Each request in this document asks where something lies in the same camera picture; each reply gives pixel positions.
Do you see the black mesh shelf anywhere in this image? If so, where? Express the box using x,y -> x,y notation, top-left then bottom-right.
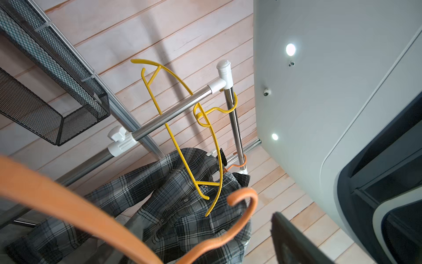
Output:
1,1 -> 111,155

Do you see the grey plaid shirt right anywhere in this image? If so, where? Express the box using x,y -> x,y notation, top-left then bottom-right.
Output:
1,148 -> 250,264

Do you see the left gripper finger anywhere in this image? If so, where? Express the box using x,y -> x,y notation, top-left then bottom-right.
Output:
271,212 -> 333,264

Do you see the metal clothes rack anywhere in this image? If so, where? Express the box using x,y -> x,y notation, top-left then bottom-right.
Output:
0,59 -> 249,232

